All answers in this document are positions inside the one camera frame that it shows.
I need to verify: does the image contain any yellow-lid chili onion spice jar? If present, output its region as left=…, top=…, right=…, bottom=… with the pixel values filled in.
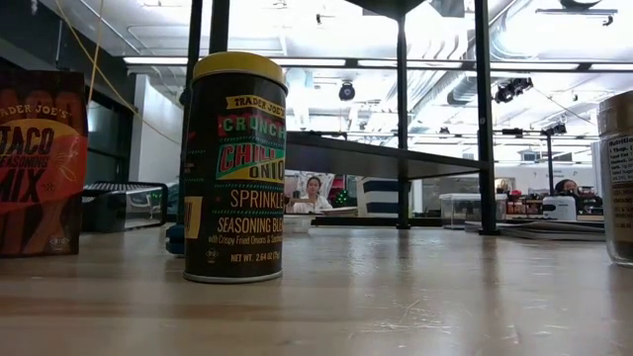
left=182, top=50, right=289, bottom=285

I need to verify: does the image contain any black metal wooden shelf rack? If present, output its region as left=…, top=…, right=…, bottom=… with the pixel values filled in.
left=175, top=0, right=499, bottom=236

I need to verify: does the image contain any person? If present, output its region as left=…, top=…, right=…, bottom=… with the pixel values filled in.
left=291, top=175, right=333, bottom=215
left=553, top=178, right=603, bottom=209

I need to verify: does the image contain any white plastic tray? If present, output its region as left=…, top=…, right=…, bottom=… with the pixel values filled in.
left=284, top=215, right=314, bottom=234

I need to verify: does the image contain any blue white striped box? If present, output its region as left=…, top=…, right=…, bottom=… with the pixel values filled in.
left=356, top=177, right=400, bottom=218

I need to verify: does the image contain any ceiling light strip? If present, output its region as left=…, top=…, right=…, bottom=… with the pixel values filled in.
left=270, top=57, right=346, bottom=67
left=123, top=56, right=192, bottom=66
left=508, top=61, right=580, bottom=71

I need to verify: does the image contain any clear plastic box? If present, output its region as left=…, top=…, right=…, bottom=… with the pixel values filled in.
left=438, top=193, right=510, bottom=229

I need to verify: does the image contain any blue T-shaped hand tool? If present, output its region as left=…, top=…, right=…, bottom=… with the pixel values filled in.
left=165, top=224, right=187, bottom=257

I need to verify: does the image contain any black ceiling spotlight cluster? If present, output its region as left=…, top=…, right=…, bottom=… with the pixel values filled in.
left=494, top=76, right=534, bottom=104

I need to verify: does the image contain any white countertop appliance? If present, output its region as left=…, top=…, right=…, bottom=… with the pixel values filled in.
left=541, top=196, right=579, bottom=222

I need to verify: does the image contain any hanging ceiling track fixture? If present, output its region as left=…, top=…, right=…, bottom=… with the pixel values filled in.
left=536, top=0, right=619, bottom=27

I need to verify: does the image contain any black wire mesh basket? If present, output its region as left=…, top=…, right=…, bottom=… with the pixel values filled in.
left=81, top=181, right=169, bottom=233

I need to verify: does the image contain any black camera stand frame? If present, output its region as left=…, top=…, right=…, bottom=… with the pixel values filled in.
left=498, top=123, right=568, bottom=197

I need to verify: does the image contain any yellow hanging cord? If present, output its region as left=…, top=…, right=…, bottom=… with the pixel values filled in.
left=53, top=0, right=182, bottom=145

